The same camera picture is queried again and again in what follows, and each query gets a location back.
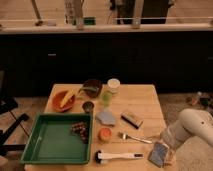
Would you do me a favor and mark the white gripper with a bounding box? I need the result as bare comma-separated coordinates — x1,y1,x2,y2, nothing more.
160,129,180,157

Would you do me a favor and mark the blue sponge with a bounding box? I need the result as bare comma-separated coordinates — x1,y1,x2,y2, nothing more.
148,142,168,167

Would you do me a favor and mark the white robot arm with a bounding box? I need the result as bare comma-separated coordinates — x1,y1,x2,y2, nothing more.
160,108,213,158

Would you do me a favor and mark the white paper cup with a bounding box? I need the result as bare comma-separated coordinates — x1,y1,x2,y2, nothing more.
107,78,120,94

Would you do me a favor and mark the small dark metal cup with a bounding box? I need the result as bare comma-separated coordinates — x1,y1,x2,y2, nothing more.
82,101,94,113

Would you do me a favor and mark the silver fork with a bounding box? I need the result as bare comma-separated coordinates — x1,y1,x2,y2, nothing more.
118,132,152,144

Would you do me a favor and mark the orange round fruit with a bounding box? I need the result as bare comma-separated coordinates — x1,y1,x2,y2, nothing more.
98,127,112,142

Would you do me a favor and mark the light blue cloth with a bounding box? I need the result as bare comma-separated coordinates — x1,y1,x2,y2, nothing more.
96,110,116,126

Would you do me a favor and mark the dark grape bunch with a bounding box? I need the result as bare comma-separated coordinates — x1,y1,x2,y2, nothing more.
71,122,88,143

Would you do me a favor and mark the dark brown bowl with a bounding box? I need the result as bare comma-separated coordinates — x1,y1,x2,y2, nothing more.
83,79,102,98

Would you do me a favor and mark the green spoon in bowl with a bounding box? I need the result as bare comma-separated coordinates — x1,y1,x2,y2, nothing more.
78,87,98,93

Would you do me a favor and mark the yellow banana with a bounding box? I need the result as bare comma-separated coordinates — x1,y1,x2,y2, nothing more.
60,90,75,108

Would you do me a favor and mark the orange bowl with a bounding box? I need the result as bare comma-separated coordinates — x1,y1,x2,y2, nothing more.
52,90,75,112

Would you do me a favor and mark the green plastic tray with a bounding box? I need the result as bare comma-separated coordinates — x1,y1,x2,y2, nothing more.
21,114,93,165

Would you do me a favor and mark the black chair base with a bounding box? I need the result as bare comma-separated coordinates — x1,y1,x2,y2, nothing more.
0,96,30,157

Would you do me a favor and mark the white handled dish brush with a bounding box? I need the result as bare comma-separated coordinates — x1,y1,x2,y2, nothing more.
94,151,143,164

